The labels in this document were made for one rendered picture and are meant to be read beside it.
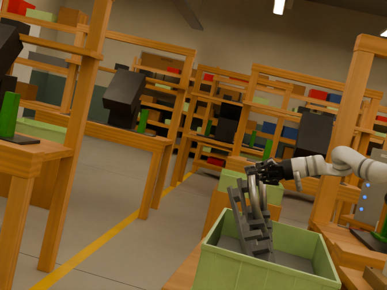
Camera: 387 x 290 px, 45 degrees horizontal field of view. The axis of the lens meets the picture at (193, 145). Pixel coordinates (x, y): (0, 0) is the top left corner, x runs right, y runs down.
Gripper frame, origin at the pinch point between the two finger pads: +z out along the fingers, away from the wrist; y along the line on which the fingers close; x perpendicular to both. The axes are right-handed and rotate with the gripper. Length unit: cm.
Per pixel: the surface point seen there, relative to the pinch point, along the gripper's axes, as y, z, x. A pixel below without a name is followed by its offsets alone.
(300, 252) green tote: -47.2, -9.9, 5.3
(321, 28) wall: -570, -100, -946
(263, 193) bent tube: -12.9, -1.3, -1.4
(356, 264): -63, -32, 5
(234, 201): 11.5, 4.7, 19.5
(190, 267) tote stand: -15.0, 26.8, 25.5
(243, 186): 1.3, 3.6, 5.8
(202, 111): -622, 224, -772
